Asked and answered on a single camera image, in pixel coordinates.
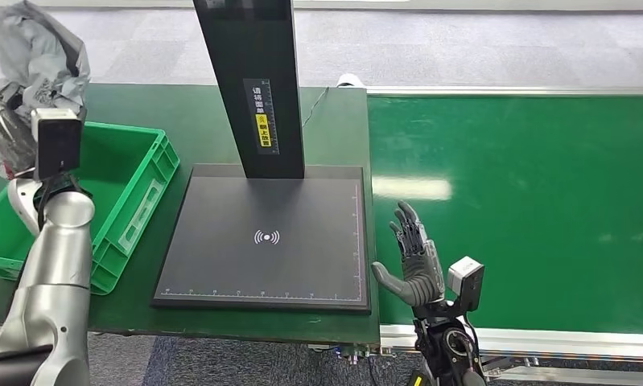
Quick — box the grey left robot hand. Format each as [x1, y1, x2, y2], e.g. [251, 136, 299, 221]
[7, 178, 43, 236]

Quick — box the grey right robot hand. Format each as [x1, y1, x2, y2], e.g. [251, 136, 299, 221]
[370, 200, 447, 309]

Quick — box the dark package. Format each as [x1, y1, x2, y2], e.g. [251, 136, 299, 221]
[0, 80, 37, 179]

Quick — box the green plastic basket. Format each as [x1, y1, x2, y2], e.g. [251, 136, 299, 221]
[0, 121, 181, 297]

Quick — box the black weighing device with column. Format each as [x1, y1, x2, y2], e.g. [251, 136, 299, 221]
[150, 0, 372, 315]

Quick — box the metal connector block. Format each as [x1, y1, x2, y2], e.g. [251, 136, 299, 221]
[307, 343, 397, 366]

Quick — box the green conveyor belt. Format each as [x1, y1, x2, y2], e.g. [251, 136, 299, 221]
[366, 84, 643, 384]

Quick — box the crumpled grey mailer bag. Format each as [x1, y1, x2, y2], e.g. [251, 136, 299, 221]
[0, 0, 91, 116]

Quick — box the green work table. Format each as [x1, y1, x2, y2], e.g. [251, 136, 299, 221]
[0, 82, 381, 347]

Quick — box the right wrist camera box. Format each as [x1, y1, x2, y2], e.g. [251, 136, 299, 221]
[447, 256, 486, 314]

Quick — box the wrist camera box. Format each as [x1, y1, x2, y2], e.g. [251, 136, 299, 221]
[30, 108, 83, 181]
[447, 256, 486, 314]

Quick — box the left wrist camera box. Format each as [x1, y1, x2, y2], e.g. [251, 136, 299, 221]
[30, 108, 83, 181]

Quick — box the thin black cable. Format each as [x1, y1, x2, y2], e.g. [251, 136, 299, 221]
[301, 86, 331, 129]

